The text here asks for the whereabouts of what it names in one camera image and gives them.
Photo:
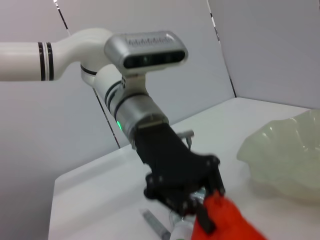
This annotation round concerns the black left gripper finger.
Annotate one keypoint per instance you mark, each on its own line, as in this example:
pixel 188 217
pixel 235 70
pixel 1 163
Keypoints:
pixel 216 180
pixel 203 217

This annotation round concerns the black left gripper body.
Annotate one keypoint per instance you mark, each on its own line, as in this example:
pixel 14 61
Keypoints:
pixel 170 160

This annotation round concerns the orange fruit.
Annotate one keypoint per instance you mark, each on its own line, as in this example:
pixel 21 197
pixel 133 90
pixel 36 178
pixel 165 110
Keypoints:
pixel 225 220

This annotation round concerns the clear green-labelled water bottle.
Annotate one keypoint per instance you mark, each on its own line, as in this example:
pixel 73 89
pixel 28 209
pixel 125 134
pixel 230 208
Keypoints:
pixel 181 231

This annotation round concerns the white and silver left arm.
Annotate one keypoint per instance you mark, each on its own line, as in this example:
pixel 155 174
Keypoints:
pixel 25 61

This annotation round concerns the grey glitter pen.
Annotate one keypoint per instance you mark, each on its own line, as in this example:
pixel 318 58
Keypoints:
pixel 155 223

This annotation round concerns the pale green wavy glass plate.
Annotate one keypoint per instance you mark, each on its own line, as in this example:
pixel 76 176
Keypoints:
pixel 282 155

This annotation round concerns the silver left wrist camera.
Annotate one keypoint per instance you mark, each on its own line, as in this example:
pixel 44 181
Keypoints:
pixel 147 52

